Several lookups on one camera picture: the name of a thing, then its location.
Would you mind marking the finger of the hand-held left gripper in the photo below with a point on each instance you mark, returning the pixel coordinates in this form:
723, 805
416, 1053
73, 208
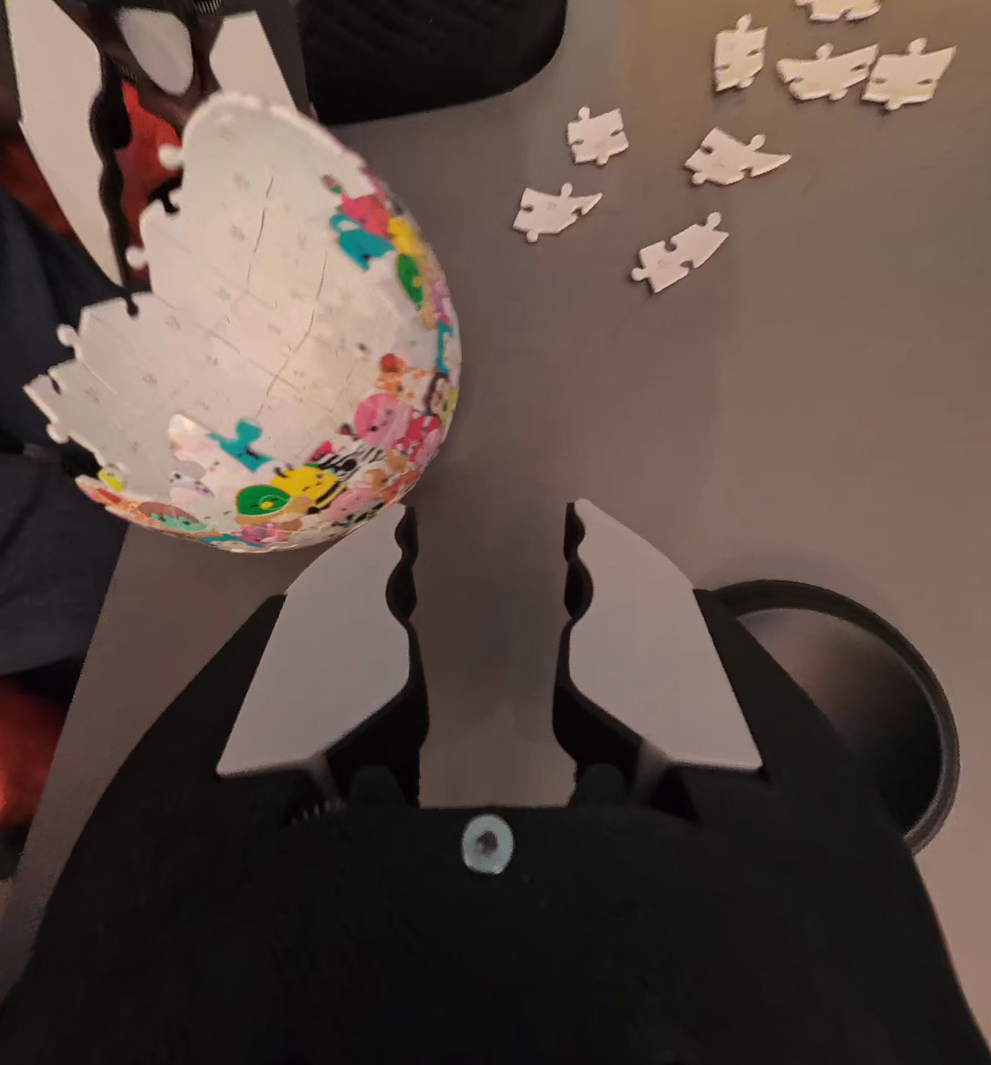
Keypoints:
254, 58
54, 100

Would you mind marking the black cushioned pad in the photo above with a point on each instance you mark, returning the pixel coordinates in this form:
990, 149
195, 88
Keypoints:
429, 58

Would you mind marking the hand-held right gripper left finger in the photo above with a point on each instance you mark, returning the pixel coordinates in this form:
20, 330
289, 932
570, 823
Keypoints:
320, 666

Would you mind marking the partly built puzzle ball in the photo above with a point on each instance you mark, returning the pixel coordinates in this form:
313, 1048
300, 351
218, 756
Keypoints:
254, 333

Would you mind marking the black ball stand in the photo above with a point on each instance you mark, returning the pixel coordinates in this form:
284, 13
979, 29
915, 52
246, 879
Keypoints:
878, 682

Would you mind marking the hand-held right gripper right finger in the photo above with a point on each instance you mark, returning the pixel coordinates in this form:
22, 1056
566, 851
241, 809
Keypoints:
653, 666

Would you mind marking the orange cloth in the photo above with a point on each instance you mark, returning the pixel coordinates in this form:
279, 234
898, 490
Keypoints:
4, 749

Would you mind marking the white puzzle pieces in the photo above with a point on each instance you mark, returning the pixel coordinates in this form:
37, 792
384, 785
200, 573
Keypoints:
736, 158

